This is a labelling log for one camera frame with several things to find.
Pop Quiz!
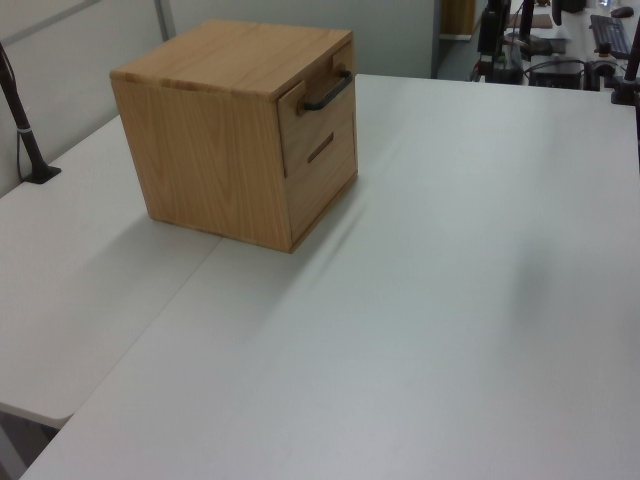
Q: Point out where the black metal drawer handle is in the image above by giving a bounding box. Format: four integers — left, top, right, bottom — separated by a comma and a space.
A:
298, 68, 353, 112

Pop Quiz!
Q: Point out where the thin grey cable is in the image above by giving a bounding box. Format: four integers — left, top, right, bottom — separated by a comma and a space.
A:
13, 130, 29, 182

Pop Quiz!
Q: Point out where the wooden drawer with handle cutout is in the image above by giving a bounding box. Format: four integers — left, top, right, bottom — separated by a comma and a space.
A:
277, 39, 357, 180

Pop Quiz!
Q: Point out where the black device on pole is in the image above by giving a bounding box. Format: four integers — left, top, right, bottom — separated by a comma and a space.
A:
474, 0, 524, 84

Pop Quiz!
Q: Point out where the brown wooden panel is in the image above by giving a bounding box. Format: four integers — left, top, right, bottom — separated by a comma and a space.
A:
439, 0, 474, 41

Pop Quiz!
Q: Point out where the black stand with round base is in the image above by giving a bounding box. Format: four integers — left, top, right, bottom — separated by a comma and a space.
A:
514, 0, 552, 57

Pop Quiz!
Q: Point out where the black camera pole with base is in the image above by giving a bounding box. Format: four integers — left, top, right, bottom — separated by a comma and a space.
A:
0, 42, 63, 185

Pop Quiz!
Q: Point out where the oak wooden drawer cabinet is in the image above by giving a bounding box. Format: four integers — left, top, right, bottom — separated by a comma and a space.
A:
109, 18, 361, 255

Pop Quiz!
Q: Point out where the black computer keyboard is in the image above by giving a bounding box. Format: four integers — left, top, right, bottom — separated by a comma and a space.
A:
588, 13, 633, 58

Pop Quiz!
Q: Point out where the black box computer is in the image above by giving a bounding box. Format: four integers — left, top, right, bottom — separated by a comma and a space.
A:
528, 58, 585, 90

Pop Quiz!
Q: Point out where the wooden drawer with slot pull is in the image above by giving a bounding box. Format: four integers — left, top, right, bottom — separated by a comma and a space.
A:
284, 112, 361, 251

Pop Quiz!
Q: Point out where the black pole with table clamp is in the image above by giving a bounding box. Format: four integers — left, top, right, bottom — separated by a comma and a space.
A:
608, 0, 640, 107

